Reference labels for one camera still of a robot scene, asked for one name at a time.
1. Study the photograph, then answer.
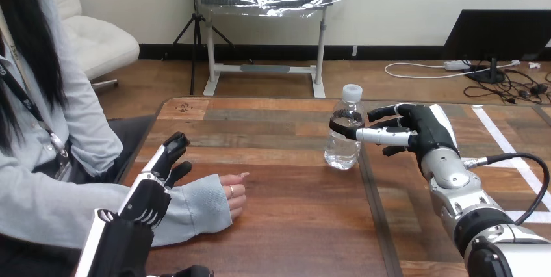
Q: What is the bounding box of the person's hand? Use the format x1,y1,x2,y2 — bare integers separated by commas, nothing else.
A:
218,172,251,222

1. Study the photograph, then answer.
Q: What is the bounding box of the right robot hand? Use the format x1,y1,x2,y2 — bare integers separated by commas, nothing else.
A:
344,103,460,166

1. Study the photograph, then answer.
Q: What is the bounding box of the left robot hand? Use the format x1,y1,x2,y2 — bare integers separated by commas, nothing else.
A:
73,131,215,277

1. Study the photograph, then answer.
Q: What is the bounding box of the clear water bottle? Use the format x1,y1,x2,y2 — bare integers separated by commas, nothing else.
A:
324,83,368,171

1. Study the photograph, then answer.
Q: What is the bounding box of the person's forearm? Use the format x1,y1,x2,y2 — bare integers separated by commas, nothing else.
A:
0,161,234,251

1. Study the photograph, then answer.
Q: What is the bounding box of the person's body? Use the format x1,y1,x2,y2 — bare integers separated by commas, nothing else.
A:
0,0,157,277

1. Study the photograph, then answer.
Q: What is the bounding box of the white power strip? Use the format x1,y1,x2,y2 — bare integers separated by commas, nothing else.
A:
443,60,472,72

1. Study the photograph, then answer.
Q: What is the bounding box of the dark screen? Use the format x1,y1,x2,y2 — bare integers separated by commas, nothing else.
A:
442,8,551,85

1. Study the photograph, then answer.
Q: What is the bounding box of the black tripod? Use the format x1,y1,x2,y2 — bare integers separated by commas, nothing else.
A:
162,0,255,96

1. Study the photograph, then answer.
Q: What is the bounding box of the white cushioned chair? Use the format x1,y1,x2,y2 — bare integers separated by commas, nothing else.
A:
40,0,141,92

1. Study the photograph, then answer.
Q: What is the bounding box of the black cable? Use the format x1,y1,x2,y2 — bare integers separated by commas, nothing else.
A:
462,152,551,227

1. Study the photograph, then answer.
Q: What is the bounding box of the tangle of cables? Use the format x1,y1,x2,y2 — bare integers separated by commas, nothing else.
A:
383,59,551,106

